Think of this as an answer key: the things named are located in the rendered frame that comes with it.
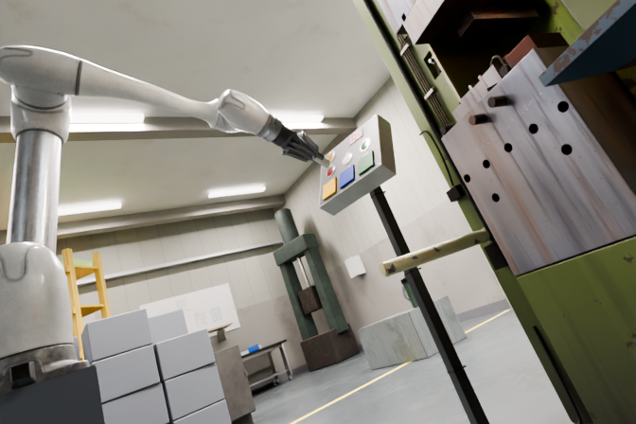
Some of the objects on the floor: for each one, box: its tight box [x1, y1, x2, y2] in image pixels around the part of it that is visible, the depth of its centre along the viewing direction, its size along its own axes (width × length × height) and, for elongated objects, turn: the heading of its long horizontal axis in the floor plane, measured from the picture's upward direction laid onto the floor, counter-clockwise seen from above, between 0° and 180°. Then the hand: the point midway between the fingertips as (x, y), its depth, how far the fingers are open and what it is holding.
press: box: [274, 208, 360, 372], centre depth 793 cm, size 82×105×313 cm
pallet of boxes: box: [73, 309, 232, 424], centre depth 260 cm, size 109×73×108 cm
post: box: [369, 186, 488, 424], centre depth 145 cm, size 4×4×108 cm
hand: (321, 160), depth 145 cm, fingers closed
